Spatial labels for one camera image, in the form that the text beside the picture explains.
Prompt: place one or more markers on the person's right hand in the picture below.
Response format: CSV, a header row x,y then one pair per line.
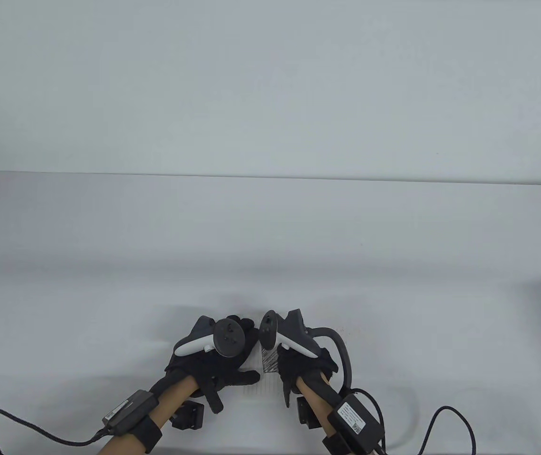
x,y
298,365

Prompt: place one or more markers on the person's left hand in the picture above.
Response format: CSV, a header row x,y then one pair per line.
x,y
208,369

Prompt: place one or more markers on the white lined paper sheet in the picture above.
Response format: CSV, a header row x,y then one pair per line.
x,y
263,384

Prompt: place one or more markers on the grey left forearm sensor box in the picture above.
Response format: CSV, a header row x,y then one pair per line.
x,y
128,412

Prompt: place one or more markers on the black right forearm sensor box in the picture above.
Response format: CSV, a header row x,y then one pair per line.
x,y
356,421

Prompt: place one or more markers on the person's left forearm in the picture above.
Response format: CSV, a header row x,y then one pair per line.
x,y
175,395

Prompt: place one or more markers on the person's right forearm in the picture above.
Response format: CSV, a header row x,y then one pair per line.
x,y
315,395

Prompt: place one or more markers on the grey white left hand controller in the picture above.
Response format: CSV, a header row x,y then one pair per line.
x,y
213,339

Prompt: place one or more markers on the grey white hand controller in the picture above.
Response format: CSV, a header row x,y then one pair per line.
x,y
294,334
213,339

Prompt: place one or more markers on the grey white right hand controller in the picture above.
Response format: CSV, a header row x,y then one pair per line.
x,y
294,334

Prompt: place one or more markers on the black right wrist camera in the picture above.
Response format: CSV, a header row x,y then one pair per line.
x,y
308,413

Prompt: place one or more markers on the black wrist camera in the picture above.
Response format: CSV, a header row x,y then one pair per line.
x,y
308,413
188,416

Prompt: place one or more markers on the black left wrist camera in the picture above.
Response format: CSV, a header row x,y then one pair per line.
x,y
188,416

